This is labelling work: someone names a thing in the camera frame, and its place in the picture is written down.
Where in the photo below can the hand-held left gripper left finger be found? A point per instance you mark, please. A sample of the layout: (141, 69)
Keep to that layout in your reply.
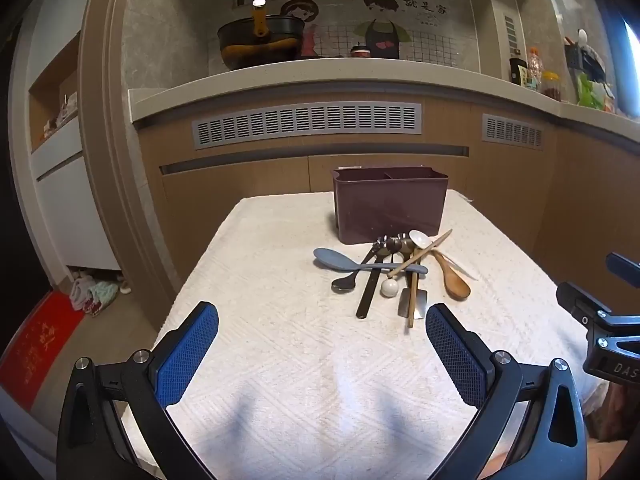
(187, 355)

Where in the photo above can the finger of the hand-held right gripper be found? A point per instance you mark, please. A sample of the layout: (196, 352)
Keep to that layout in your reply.
(624, 266)
(575, 302)

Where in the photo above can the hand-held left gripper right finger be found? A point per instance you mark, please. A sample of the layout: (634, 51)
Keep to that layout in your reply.
(457, 355)

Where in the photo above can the wooden spoon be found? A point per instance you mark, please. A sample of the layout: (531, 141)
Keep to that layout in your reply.
(457, 287)

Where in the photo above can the small white round spoon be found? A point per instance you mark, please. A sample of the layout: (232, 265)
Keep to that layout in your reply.
(390, 288)

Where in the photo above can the white ceramic spoon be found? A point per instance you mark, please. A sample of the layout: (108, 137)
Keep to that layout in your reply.
(419, 238)

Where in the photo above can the blue-grey plastic spoon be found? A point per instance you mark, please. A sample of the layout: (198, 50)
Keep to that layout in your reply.
(330, 258)

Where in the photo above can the maroon plastic utensil holder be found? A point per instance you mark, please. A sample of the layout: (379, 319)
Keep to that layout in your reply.
(390, 205)

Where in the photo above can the white textured cloth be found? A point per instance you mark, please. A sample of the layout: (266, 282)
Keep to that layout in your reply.
(280, 320)

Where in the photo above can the plastic bags on floor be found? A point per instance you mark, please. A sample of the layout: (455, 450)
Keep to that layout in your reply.
(92, 295)

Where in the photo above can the red floor mat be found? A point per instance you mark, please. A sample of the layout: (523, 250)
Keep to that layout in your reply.
(35, 347)

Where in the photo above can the short grey vent grille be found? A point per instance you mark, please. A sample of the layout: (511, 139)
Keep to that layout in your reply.
(512, 131)

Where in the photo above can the green plastic bag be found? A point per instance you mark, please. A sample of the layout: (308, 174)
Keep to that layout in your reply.
(592, 92)

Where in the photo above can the wooden kitchen cabinet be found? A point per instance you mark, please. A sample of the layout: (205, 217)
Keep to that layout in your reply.
(250, 180)

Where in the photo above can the yellow-lidded jar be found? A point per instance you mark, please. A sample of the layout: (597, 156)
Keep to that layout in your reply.
(551, 87)

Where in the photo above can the window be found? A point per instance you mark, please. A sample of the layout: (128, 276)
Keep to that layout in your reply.
(631, 70)

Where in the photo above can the white cabinet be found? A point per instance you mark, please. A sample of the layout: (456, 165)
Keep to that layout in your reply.
(70, 195)

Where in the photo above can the orange-capped bottle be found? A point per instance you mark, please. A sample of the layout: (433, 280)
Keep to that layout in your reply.
(535, 72)

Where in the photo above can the dark food package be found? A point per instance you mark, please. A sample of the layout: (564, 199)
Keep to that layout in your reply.
(517, 72)

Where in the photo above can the long grey vent grille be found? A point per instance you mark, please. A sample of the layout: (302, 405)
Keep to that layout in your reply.
(305, 125)

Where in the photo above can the grey stone countertop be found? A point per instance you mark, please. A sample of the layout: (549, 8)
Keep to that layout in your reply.
(300, 80)

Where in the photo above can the white wall vent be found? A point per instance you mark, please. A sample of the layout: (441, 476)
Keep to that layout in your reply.
(509, 32)

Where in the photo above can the cartoon wall sticker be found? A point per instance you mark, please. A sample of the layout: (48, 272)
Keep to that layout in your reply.
(430, 35)

